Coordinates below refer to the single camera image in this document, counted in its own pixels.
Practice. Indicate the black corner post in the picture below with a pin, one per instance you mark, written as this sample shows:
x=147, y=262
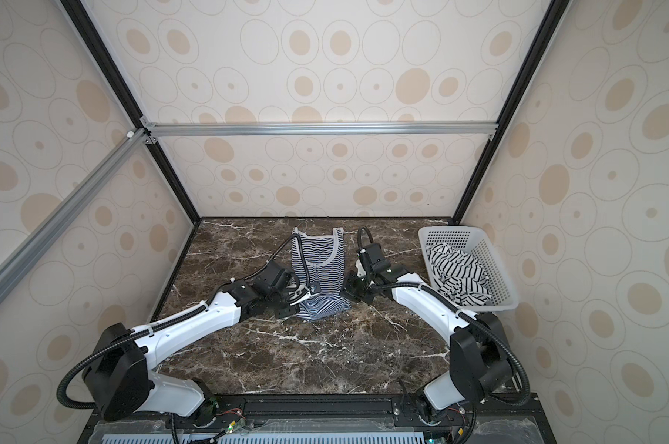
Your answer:
x=533, y=59
x=78, y=15

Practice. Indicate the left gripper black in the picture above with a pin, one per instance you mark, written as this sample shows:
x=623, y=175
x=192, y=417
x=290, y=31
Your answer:
x=286, y=313

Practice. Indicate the diagonal aluminium left rail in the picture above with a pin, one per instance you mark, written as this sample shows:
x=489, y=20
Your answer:
x=27, y=255

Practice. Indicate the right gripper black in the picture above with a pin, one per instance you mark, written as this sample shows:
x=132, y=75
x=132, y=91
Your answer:
x=358, y=286

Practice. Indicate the white plastic laundry basket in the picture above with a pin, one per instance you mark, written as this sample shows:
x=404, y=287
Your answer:
x=474, y=241

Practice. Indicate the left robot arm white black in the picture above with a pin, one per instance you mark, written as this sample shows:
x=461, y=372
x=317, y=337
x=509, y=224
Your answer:
x=120, y=377

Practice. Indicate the blue white striped tank top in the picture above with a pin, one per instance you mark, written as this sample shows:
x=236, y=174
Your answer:
x=326, y=260

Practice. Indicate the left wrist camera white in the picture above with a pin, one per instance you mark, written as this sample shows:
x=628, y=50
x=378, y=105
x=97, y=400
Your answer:
x=303, y=293

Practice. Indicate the right black corner post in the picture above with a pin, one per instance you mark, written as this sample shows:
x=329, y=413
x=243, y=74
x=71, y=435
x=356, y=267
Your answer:
x=533, y=59

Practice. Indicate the black white striped tank top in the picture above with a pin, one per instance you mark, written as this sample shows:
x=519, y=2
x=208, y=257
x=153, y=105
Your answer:
x=459, y=276

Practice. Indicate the left black corner post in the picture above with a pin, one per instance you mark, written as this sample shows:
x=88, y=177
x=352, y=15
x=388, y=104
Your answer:
x=78, y=15

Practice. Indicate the horizontal aluminium back rail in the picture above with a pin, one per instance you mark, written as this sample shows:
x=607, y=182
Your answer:
x=323, y=129

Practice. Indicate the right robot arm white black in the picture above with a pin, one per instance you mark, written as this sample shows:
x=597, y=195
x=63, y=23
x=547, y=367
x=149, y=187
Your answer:
x=481, y=363

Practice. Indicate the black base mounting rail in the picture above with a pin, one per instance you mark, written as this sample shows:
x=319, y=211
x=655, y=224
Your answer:
x=329, y=418

